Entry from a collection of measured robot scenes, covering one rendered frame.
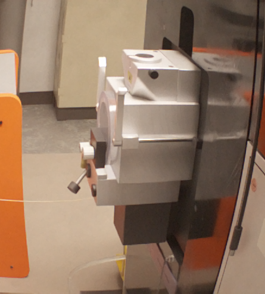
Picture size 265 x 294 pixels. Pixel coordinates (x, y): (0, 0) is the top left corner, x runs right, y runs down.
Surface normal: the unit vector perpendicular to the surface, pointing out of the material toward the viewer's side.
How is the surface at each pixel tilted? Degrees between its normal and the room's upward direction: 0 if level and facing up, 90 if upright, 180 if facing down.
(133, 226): 90
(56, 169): 0
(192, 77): 90
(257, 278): 90
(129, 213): 90
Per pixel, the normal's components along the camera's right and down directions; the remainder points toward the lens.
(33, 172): 0.07, -0.92
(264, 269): -0.97, 0.02
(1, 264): 0.22, 0.40
